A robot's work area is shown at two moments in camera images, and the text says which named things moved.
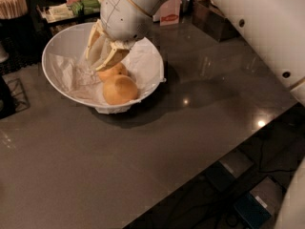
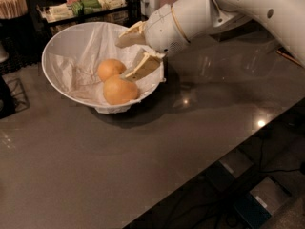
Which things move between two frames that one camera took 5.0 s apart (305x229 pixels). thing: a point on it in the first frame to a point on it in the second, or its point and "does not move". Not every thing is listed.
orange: [119, 89] does not move
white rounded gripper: [124, 18] to [162, 30]
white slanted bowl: [64, 62] does not move
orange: [120, 70] does not move
